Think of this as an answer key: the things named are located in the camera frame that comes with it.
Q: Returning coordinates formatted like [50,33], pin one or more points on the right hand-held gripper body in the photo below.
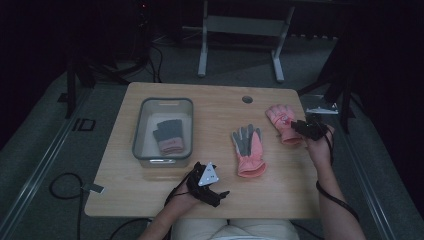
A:
[313,128]

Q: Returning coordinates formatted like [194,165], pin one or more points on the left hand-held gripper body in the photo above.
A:
[208,175]

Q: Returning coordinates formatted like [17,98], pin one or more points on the pink padded glove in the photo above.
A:
[281,120]
[250,150]

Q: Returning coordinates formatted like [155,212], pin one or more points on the translucent plastic bin gray rim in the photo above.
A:
[146,133]

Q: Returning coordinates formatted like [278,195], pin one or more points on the person's right hand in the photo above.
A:
[320,150]

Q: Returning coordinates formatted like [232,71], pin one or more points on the person's left hand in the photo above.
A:
[181,201]

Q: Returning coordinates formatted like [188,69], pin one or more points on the person's beige pants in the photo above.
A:
[233,230]

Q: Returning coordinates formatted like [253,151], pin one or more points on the black tripod stand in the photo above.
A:
[71,86]
[345,96]

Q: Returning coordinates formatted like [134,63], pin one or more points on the round table grommet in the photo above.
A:
[247,99]

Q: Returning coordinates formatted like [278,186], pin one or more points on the gray plug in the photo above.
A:
[95,189]

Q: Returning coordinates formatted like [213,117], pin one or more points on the white metal stand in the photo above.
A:
[243,26]

